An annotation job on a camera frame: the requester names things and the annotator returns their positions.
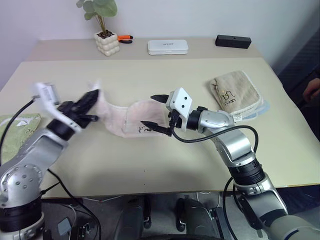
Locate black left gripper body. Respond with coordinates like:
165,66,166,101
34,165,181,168
57,100,89,129

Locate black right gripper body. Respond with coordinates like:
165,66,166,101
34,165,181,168
164,93,183,129

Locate pink towel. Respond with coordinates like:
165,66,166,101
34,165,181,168
86,79,171,139

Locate green folded towel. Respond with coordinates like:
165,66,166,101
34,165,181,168
0,113,42,164

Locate beige folded towel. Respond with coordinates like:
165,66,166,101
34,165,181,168
206,70,263,114

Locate light blue folded towel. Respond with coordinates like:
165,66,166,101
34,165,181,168
229,99,272,123

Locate bystander's bare hand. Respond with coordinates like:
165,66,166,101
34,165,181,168
302,77,320,102

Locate white flat box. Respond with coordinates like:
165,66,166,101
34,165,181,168
147,39,189,56

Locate white bubble plant pot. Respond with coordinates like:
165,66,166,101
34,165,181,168
93,30,121,57

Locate green leafy plant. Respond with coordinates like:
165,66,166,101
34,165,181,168
75,0,119,35

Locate black rectangular box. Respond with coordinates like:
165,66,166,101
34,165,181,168
215,34,252,50

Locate dark rounded shape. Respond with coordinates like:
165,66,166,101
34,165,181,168
175,196,221,240
119,196,152,240

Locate grey power adapter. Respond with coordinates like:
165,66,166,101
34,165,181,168
57,217,73,235

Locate bystander's dark clothing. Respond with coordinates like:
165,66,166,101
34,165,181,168
274,29,320,141

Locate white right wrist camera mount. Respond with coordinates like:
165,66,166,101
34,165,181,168
166,87,195,133

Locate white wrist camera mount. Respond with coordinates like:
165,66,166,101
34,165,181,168
166,87,195,133
29,81,83,133

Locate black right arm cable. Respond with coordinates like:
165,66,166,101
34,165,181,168
170,124,260,156

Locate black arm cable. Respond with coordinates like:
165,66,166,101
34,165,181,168
170,124,260,156
0,98,36,163

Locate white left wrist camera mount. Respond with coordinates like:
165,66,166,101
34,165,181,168
29,81,83,133

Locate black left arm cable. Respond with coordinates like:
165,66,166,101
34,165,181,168
0,98,36,163

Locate orange handled pliers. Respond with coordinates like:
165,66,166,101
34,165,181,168
117,34,134,45

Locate black floor cable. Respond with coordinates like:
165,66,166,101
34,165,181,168
39,169,103,240

